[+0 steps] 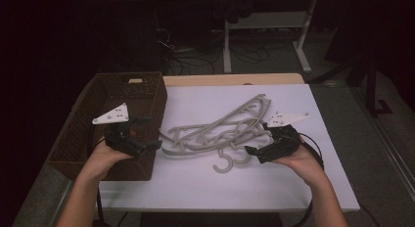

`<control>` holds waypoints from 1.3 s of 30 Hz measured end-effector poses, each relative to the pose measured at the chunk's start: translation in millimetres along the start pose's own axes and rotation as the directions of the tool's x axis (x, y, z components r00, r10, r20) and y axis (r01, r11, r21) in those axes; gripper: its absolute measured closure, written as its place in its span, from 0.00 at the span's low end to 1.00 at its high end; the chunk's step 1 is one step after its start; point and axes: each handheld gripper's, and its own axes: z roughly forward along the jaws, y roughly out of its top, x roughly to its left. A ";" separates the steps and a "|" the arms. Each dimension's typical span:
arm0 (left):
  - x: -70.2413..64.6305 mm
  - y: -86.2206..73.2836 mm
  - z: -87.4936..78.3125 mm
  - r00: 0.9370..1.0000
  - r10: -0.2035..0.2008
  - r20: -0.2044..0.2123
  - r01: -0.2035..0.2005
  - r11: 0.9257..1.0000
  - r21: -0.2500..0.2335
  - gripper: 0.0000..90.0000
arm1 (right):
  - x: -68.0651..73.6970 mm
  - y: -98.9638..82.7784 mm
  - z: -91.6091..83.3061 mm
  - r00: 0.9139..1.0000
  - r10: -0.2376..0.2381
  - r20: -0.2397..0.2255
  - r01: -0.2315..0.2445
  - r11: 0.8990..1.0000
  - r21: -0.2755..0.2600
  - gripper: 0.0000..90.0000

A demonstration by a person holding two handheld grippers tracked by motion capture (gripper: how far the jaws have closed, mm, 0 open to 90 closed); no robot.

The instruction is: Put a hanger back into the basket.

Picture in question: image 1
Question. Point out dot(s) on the brown wicker basket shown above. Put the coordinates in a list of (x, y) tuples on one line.
[(81, 132)]

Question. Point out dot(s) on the person's left hand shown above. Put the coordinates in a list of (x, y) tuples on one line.
[(101, 158)]

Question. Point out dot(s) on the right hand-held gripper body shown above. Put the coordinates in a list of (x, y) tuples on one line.
[(280, 144)]

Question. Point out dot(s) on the person's dark clothing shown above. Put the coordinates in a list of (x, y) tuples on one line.
[(212, 220)]

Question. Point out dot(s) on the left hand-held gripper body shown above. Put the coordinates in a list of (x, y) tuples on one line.
[(122, 140)]

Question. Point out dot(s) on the white metal desk frame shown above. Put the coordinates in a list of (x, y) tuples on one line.
[(267, 20)]

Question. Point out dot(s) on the grey plastic clothes hanger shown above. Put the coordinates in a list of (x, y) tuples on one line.
[(228, 113), (243, 162), (230, 161)]

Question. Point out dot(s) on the dark metal stand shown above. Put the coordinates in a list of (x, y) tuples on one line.
[(372, 90)]

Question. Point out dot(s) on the person's right hand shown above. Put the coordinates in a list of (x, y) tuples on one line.
[(301, 163)]

